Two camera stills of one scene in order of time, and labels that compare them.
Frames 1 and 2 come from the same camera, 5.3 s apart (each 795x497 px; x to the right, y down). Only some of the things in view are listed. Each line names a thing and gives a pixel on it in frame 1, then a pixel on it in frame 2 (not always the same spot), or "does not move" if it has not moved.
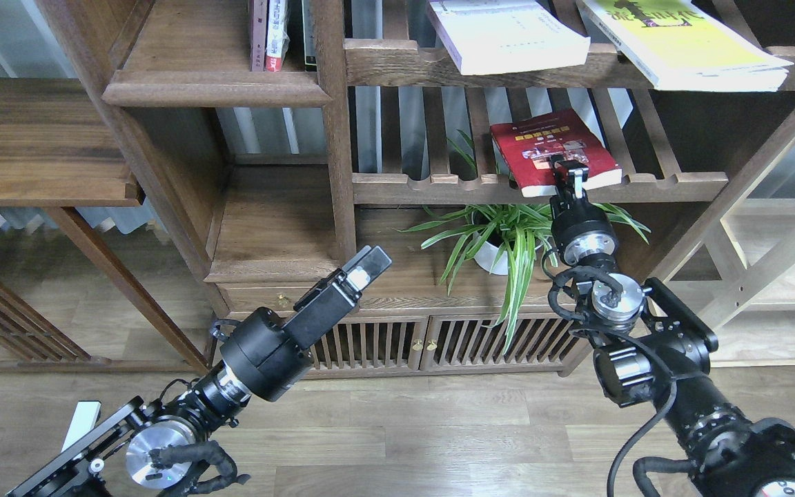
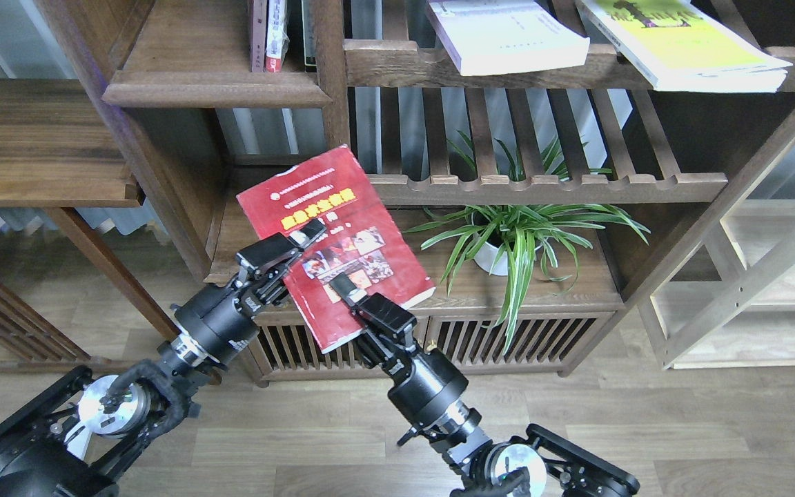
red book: (528, 143) → (363, 241)
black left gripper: (269, 357) → (221, 317)
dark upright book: (310, 43) does not move
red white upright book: (278, 34) does not move
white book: (487, 36) does not move
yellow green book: (682, 45) does not move
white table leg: (84, 420) does not move
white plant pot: (486, 257) does not move
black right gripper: (584, 234) → (425, 379)
